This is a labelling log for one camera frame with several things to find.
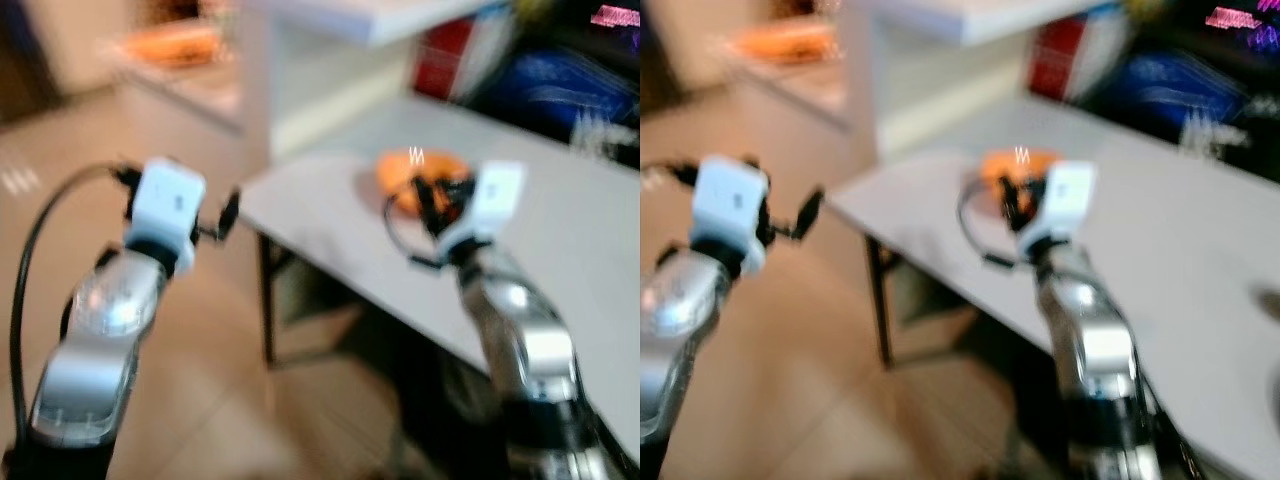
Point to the pink neon sign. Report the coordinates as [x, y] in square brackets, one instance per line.
[615, 16]
[1232, 17]

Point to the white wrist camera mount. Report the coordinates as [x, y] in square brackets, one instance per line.
[728, 205]
[168, 205]
[490, 205]
[1062, 200]

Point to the orange plate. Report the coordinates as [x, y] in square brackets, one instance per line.
[400, 175]
[1000, 165]

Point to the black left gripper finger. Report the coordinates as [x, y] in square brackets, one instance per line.
[229, 214]
[810, 212]

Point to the red box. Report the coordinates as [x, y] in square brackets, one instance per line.
[445, 60]
[1060, 58]

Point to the black table leg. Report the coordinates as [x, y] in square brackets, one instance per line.
[268, 300]
[880, 300]

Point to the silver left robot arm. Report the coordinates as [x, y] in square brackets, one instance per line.
[95, 340]
[675, 320]

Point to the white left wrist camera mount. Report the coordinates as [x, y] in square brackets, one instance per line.
[168, 205]
[728, 205]

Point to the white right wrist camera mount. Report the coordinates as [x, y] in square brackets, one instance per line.
[490, 205]
[1062, 200]

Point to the orange tray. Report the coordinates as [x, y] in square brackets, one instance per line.
[175, 45]
[785, 42]

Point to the blue box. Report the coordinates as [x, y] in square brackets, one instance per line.
[1170, 98]
[560, 95]

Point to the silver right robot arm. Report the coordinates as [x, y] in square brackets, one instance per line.
[525, 350]
[1100, 350]

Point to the white counter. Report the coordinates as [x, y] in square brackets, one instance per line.
[320, 70]
[920, 70]

